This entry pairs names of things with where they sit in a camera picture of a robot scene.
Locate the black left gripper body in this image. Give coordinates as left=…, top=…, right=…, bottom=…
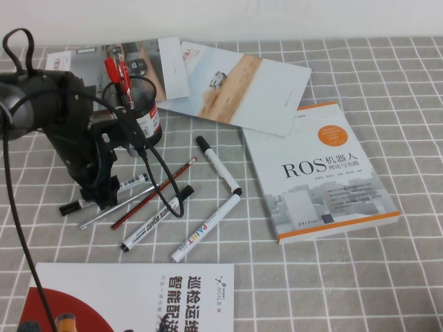
left=46, top=113, right=117, bottom=191

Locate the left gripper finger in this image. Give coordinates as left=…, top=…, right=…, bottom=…
left=102, top=175, right=121, bottom=208
left=78, top=186, right=105, bottom=211

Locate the white marker with barcode label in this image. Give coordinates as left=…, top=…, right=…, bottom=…
left=59, top=172, right=150, bottom=217

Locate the silver grey pen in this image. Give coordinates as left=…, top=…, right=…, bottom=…
left=78, top=185, right=161, bottom=230

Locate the black mesh pen holder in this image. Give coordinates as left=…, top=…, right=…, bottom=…
left=102, top=76, right=163, bottom=147

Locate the red transparent ballpoint pen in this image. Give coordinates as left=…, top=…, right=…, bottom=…
left=116, top=57, right=136, bottom=111

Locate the white board marker black cap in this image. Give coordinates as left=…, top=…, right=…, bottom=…
left=120, top=185, right=195, bottom=252

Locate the red black striped pencil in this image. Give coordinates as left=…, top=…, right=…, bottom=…
left=110, top=156, right=199, bottom=231

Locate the red cap marker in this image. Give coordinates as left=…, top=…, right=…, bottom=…
left=103, top=57, right=127, bottom=104

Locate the white paint marker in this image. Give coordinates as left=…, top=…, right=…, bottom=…
left=170, top=194, right=241, bottom=263

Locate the white red AgileX brochure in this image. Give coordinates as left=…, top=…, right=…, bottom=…
left=16, top=262, right=235, bottom=332

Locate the plain white marker black cap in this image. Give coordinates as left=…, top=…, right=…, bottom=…
left=195, top=136, right=243, bottom=197

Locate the brochure with office photo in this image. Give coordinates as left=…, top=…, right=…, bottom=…
left=46, top=38, right=191, bottom=112

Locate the brochure with desert photo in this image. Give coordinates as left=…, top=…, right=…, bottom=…
left=157, top=41, right=311, bottom=138

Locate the white orange ROS book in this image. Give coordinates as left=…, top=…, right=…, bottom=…
left=242, top=101, right=401, bottom=246

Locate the grey checkered tablecloth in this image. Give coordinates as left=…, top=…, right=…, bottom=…
left=0, top=34, right=443, bottom=332

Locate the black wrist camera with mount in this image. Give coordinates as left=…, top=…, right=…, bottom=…
left=91, top=105, right=148, bottom=158

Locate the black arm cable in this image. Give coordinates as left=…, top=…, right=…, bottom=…
left=1, top=28, right=59, bottom=332

